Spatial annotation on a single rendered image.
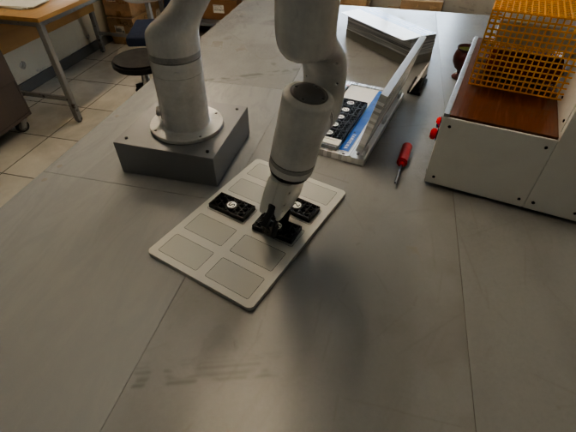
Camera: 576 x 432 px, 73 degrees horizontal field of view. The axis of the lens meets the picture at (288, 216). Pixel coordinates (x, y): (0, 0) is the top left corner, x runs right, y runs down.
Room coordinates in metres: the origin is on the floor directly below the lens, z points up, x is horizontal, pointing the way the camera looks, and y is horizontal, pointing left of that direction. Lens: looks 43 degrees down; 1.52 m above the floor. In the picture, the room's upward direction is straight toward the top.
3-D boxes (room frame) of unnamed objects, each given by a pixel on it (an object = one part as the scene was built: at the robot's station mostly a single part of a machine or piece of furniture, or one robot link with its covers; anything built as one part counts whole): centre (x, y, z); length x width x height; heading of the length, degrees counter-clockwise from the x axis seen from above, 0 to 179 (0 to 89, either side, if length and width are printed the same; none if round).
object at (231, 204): (0.68, 0.13, 0.92); 0.10 x 0.05 x 0.01; 59
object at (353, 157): (1.10, -0.21, 0.92); 0.44 x 0.21 x 0.04; 154
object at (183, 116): (0.92, 0.27, 1.08); 0.19 x 0.19 x 0.18
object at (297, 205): (0.68, -0.02, 0.92); 0.10 x 0.05 x 0.01; 56
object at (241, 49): (1.91, 0.12, 0.88); 1.09 x 0.52 x 0.03; 166
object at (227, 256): (0.65, 0.08, 0.90); 0.40 x 0.27 x 0.01; 148
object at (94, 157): (1.08, 0.33, 0.89); 0.62 x 0.52 x 0.03; 166
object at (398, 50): (1.73, -0.42, 0.95); 0.40 x 0.13 x 0.11; 30
